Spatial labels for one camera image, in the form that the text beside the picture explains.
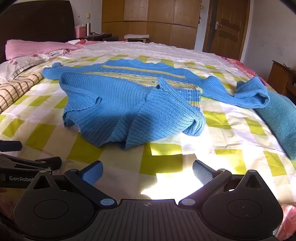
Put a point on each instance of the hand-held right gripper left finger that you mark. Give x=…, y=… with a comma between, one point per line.
x=92, y=173

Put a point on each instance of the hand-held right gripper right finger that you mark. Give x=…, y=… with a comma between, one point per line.
x=202, y=173

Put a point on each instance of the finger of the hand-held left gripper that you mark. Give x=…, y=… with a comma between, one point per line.
x=10, y=146
x=53, y=162

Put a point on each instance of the blue knit striped sweater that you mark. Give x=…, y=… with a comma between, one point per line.
x=115, y=111

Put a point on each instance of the beige brown-striped cloth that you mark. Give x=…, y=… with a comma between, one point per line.
x=13, y=92

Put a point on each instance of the grey heart-print quilt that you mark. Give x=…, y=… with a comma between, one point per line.
x=23, y=62

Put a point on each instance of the teal fuzzy cloth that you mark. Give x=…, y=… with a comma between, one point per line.
x=279, y=120

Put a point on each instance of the pink pillow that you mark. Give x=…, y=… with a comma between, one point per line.
x=34, y=47

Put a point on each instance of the pink floral bedsheet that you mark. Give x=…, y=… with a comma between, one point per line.
x=245, y=67

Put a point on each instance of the wooden side cabinet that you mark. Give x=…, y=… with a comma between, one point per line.
x=281, y=78

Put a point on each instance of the dark wooden headboard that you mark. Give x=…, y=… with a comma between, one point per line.
x=34, y=20

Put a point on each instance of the dark nightstand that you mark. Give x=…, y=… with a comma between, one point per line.
x=99, y=37

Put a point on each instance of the pink plastic basket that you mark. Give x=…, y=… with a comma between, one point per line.
x=80, y=31

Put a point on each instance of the metal thermos bottle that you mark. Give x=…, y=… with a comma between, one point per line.
x=88, y=29

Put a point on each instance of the cloth-covered stool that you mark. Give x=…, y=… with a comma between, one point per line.
x=136, y=37

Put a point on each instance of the wooden door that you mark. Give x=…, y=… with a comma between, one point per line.
x=229, y=27

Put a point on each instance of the wooden wardrobe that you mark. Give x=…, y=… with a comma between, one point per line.
x=150, y=18

